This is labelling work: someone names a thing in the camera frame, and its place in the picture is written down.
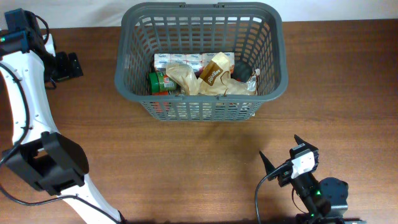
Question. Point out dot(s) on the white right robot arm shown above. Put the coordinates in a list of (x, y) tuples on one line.
[(325, 200)]

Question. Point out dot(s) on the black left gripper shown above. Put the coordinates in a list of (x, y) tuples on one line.
[(67, 70)]

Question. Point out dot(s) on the brown white snack bag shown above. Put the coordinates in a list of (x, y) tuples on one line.
[(216, 79)]

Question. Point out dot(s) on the white tissue multipack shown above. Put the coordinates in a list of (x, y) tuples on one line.
[(197, 61)]

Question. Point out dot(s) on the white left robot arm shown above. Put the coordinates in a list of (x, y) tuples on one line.
[(41, 156)]

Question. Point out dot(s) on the green lid pesto jar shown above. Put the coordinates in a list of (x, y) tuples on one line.
[(160, 82)]

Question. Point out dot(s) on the grey plastic basket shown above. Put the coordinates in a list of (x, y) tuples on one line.
[(155, 34)]

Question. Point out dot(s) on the beige paper pouch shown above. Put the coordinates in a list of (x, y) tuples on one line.
[(184, 76)]

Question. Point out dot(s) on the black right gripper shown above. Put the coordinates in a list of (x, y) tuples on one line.
[(285, 177)]

